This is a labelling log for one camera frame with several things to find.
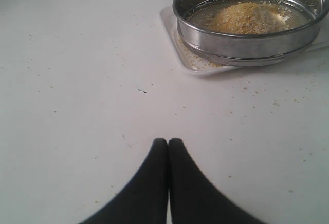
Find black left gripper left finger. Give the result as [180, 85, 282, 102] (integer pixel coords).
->
[83, 138, 168, 224]

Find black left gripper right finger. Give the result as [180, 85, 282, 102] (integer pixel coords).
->
[168, 138, 262, 223]

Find yellow millet grains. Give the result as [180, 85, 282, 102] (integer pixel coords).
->
[208, 2, 290, 35]

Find round stainless steel sieve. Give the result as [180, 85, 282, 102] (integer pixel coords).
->
[172, 0, 328, 67]

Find white plastic tray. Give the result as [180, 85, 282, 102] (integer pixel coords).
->
[159, 7, 328, 77]

